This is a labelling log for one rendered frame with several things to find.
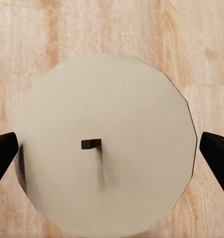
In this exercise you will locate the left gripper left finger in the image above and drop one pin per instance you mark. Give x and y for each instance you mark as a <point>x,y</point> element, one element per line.
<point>8,149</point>

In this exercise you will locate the pillar candle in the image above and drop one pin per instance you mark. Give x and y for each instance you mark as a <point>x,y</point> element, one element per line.
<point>107,145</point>

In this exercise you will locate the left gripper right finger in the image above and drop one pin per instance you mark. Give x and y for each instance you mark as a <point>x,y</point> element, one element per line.
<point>212,149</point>

